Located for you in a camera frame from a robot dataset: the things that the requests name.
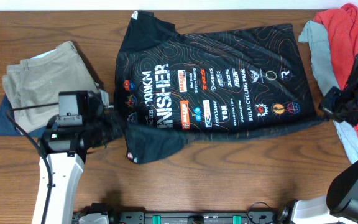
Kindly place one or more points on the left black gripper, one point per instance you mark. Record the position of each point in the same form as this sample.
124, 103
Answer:
111, 125

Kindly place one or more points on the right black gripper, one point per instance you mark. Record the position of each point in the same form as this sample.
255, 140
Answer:
334, 104

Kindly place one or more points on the black printed cycling jersey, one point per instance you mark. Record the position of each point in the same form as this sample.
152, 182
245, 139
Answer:
174, 89

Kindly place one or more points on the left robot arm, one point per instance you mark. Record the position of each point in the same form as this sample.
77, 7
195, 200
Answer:
64, 146

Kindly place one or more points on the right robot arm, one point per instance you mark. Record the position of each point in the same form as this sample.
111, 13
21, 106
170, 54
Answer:
340, 204

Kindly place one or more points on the red garment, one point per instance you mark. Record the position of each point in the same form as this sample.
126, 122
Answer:
342, 27

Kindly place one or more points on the light grey garment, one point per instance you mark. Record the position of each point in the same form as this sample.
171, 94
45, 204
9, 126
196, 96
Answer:
316, 36

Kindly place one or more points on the folded beige trousers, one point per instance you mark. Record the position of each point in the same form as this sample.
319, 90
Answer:
38, 81

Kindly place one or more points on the folded navy blue garment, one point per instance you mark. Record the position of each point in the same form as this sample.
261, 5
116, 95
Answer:
6, 127

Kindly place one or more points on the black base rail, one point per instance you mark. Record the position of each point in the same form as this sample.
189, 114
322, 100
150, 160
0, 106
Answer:
259, 212

